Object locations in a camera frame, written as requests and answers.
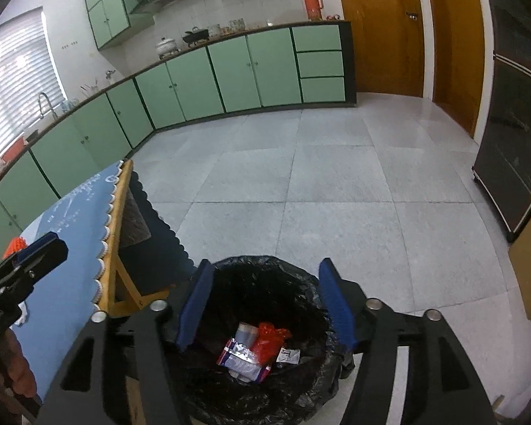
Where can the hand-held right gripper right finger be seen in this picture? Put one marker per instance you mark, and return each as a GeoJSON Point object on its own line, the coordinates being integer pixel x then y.
{"type": "Point", "coordinates": [336, 305]}

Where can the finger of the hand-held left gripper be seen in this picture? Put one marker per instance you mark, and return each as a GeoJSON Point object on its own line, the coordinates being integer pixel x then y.
{"type": "Point", "coordinates": [48, 261]}
{"type": "Point", "coordinates": [35, 250]}

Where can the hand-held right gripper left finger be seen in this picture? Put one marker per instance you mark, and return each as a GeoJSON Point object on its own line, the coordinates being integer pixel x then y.
{"type": "Point", "coordinates": [194, 305]}

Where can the light blue paper cup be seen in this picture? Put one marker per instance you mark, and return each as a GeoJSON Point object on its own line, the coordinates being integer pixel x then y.
{"type": "Point", "coordinates": [247, 334]}

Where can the black-lined trash bin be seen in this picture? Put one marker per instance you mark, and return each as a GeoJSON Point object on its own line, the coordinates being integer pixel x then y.
{"type": "Point", "coordinates": [256, 283]}

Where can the small white packet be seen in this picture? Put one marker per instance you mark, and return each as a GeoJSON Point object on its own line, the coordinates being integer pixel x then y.
{"type": "Point", "coordinates": [288, 355]}

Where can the purple white snack wrapper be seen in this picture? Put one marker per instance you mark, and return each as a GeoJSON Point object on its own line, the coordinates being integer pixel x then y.
{"type": "Point", "coordinates": [243, 356]}

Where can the red printed plastic bag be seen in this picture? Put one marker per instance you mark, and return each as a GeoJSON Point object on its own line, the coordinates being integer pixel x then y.
{"type": "Point", "coordinates": [270, 341]}

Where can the person's left hand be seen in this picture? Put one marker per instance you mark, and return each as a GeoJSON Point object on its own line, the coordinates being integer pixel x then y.
{"type": "Point", "coordinates": [20, 363]}

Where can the white crumpled paper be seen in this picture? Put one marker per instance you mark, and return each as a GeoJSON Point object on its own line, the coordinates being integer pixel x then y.
{"type": "Point", "coordinates": [23, 314]}

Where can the red plastic basin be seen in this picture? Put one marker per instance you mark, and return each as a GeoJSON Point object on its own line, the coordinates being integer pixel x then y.
{"type": "Point", "coordinates": [17, 145]}

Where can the metal faucet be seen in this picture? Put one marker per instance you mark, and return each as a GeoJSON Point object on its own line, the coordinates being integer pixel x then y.
{"type": "Point", "coordinates": [46, 104]}

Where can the clear plastic container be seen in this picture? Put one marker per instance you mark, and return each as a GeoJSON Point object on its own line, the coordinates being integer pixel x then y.
{"type": "Point", "coordinates": [68, 104]}

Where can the utensil holder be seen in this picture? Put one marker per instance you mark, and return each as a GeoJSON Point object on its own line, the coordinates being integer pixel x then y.
{"type": "Point", "coordinates": [91, 87]}

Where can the white window blind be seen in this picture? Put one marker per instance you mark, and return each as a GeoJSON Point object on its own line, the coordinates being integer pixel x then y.
{"type": "Point", "coordinates": [13, 79]}

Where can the green drawer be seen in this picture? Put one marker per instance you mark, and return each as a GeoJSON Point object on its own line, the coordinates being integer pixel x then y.
{"type": "Point", "coordinates": [319, 64]}
{"type": "Point", "coordinates": [323, 90]}
{"type": "Point", "coordinates": [315, 37]}

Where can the green base cabinets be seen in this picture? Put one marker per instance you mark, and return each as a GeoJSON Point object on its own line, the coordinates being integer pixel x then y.
{"type": "Point", "coordinates": [239, 71]}

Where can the white cooking pot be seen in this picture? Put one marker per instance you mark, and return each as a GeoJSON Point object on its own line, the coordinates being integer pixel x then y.
{"type": "Point", "coordinates": [166, 46]}

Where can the black glass-door cabinet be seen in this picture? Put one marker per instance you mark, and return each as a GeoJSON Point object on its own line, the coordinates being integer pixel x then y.
{"type": "Point", "coordinates": [513, 119]}

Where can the black wok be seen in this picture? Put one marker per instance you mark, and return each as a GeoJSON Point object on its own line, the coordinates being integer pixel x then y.
{"type": "Point", "coordinates": [195, 36]}

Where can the glass jar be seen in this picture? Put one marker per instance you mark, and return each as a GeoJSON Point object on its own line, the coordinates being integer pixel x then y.
{"type": "Point", "coordinates": [214, 30]}

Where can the printed container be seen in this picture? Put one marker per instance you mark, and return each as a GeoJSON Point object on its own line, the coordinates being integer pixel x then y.
{"type": "Point", "coordinates": [236, 25]}

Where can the plain wooden door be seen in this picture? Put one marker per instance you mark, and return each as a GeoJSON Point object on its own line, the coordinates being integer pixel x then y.
{"type": "Point", "coordinates": [455, 44]}

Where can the red thermos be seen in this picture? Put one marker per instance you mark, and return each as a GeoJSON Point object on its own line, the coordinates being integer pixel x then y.
{"type": "Point", "coordinates": [310, 4]}

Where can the wall switches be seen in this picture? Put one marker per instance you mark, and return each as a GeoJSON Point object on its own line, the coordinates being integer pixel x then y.
{"type": "Point", "coordinates": [69, 44]}

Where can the green wall cabinets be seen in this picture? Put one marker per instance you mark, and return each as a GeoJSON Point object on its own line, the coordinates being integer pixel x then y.
{"type": "Point", "coordinates": [110, 17]}

